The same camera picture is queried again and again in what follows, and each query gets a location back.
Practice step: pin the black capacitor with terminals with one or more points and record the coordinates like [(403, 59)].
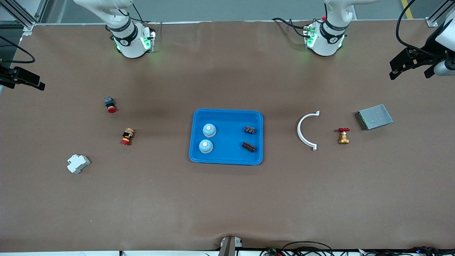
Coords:
[(250, 129)]

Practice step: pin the dark brown cylindrical capacitor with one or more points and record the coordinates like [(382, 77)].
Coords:
[(249, 146)]

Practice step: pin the light blue desk bell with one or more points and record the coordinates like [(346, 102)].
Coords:
[(205, 146), (209, 130)]

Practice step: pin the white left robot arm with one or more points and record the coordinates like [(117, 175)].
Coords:
[(325, 46)]

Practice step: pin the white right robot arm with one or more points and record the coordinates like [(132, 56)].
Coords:
[(129, 46)]

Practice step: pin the grey metal power supply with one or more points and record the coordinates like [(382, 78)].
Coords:
[(375, 117)]

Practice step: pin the red emergency stop button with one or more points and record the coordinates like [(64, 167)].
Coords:
[(109, 103)]

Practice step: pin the white circuit breaker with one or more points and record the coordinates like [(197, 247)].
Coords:
[(77, 163)]

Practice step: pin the red yellow push button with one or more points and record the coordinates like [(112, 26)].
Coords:
[(127, 137)]

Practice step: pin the white curved pipe clamp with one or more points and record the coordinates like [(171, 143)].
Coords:
[(299, 131)]

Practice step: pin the blue plastic tray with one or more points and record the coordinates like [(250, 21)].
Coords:
[(227, 149)]

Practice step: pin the brown table cover mat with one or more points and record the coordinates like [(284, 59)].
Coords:
[(227, 206)]

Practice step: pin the aluminium frame post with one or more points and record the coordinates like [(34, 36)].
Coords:
[(432, 22), (28, 26)]

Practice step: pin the grey metal camera bracket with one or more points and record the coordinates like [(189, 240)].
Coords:
[(227, 247)]

